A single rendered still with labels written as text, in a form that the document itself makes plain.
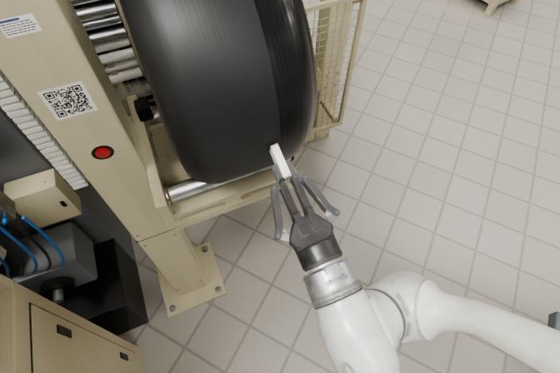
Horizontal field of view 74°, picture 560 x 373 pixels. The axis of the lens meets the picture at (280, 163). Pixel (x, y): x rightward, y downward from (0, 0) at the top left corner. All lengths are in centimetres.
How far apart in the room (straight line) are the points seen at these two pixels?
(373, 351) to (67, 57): 68
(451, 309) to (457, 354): 117
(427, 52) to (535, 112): 79
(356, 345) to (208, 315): 122
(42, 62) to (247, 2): 35
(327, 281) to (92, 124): 55
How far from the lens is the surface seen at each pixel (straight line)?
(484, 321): 68
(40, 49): 73
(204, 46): 61
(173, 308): 180
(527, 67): 314
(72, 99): 80
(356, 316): 63
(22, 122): 86
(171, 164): 116
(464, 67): 293
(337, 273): 64
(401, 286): 74
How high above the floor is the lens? 172
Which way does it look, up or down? 55 degrees down
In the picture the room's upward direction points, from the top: straight up
